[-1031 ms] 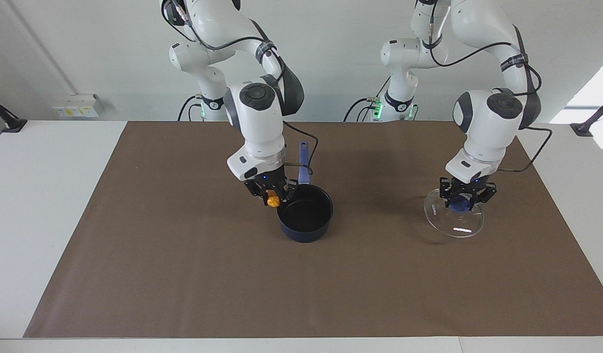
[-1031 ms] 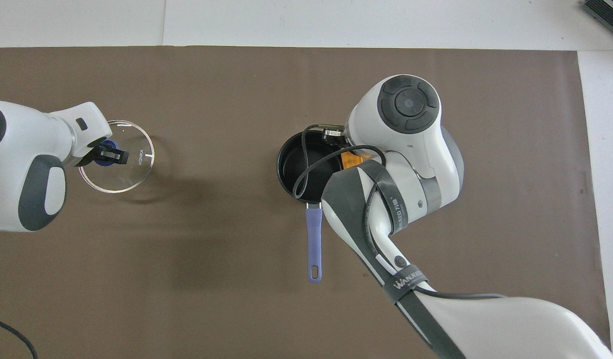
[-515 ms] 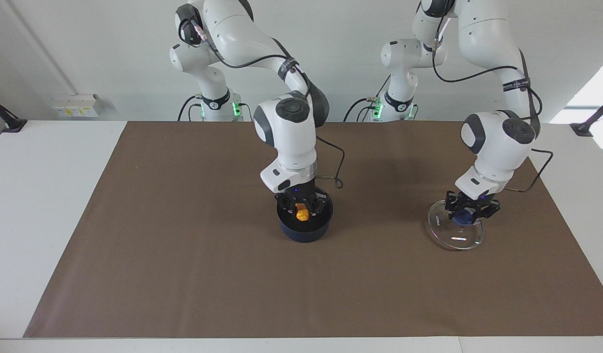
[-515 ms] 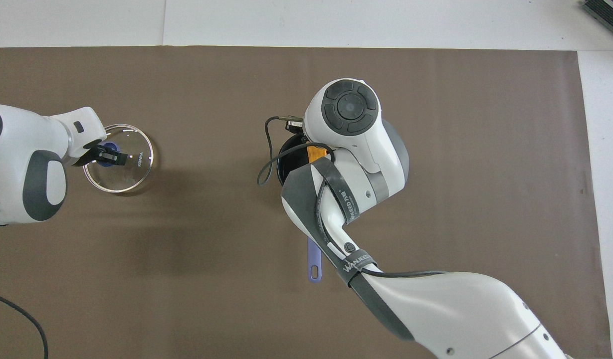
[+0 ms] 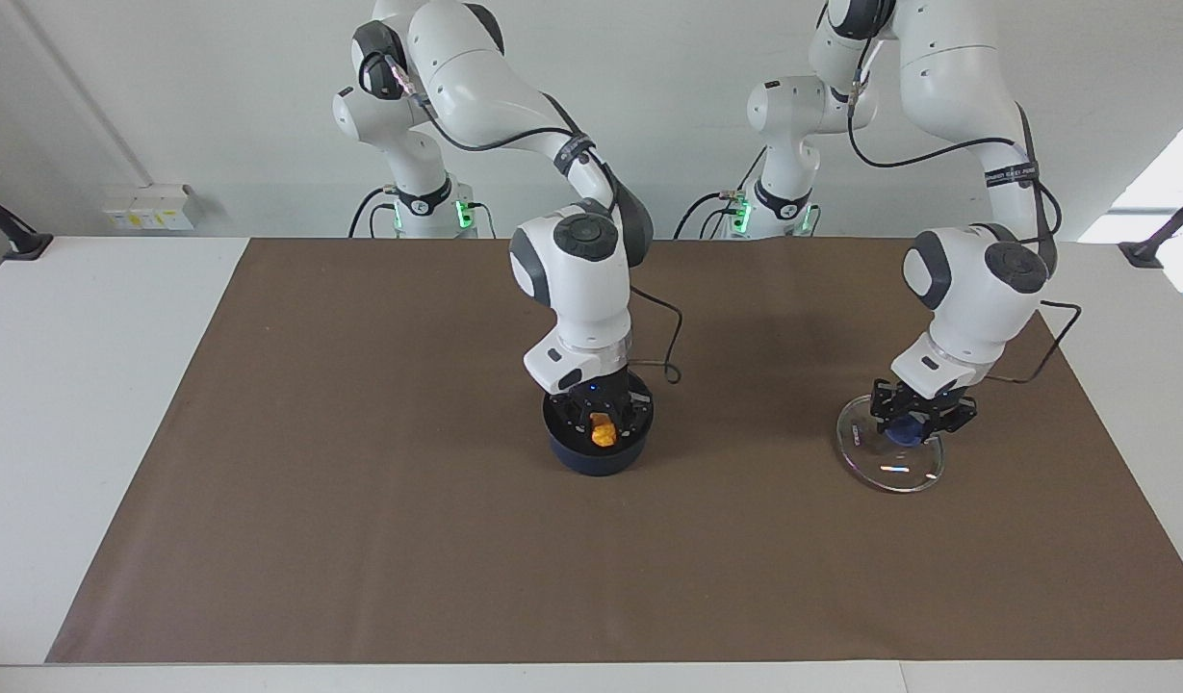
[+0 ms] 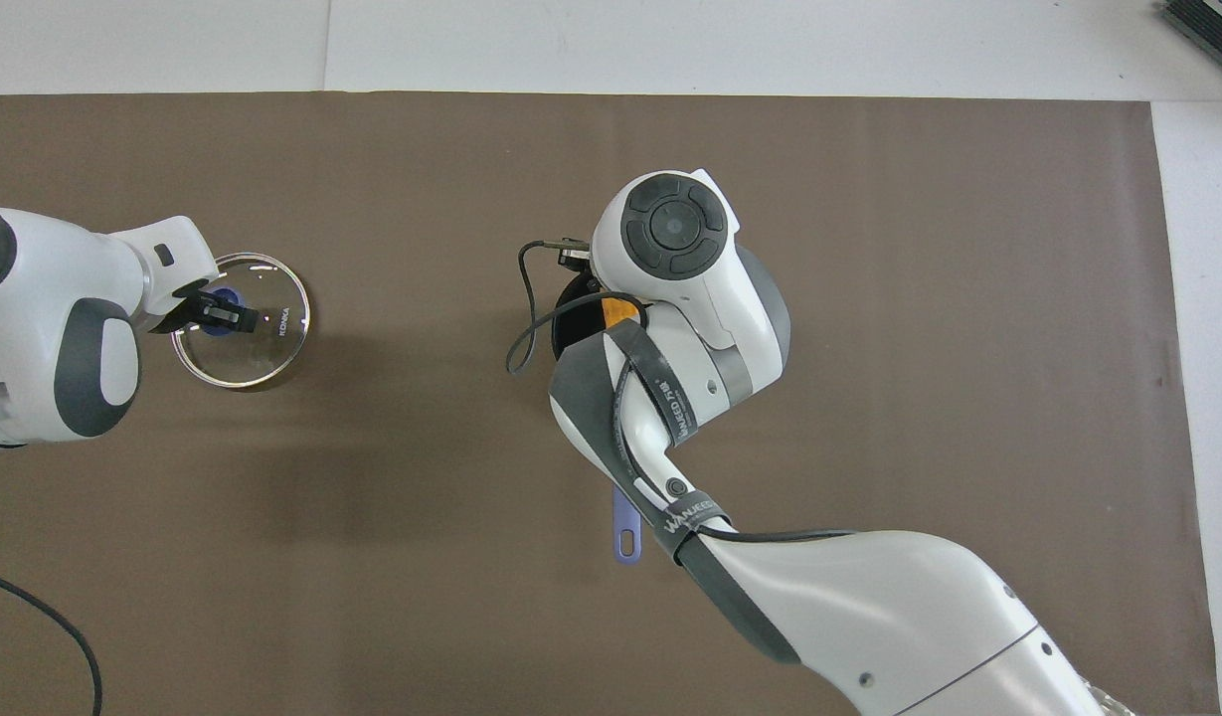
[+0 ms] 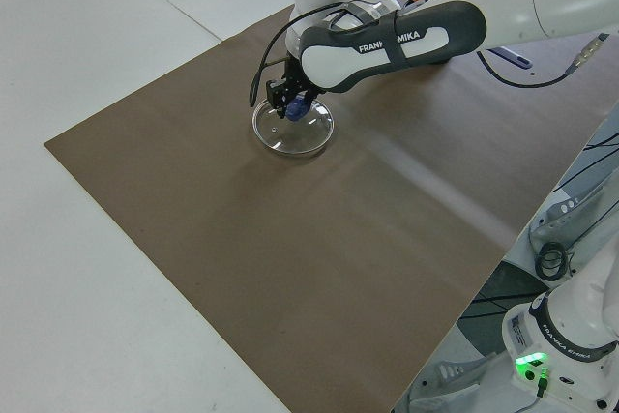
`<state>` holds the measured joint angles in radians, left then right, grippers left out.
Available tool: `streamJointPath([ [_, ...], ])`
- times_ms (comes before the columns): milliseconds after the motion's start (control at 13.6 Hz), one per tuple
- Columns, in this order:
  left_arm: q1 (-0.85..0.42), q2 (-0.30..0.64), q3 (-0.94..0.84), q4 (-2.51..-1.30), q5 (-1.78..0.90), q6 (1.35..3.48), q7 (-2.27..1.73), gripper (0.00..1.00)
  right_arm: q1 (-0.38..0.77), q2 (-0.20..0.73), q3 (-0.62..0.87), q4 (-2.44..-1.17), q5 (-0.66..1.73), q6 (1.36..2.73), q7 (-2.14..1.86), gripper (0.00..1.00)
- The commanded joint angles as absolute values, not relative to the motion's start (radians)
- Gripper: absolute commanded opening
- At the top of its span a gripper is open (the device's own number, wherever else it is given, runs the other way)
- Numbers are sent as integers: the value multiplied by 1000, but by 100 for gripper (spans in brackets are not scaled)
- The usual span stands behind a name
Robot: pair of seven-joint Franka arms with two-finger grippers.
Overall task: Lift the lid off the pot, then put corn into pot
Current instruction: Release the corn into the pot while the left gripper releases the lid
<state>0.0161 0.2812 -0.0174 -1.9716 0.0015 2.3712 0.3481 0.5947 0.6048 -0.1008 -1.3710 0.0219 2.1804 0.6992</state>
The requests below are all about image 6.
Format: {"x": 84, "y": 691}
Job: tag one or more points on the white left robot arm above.
{"x": 44, "y": 328}

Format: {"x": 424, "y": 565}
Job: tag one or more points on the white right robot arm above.
{"x": 869, "y": 607}

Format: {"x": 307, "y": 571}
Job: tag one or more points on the glass lid purple knob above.
{"x": 272, "y": 343}

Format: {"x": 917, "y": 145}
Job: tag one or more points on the yellow toy corn cob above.
{"x": 620, "y": 313}

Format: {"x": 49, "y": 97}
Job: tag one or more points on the brown table mat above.
{"x": 422, "y": 149}

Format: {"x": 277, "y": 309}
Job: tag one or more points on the black ribbed device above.
{"x": 1212, "y": 25}

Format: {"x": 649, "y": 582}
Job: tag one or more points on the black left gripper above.
{"x": 178, "y": 316}

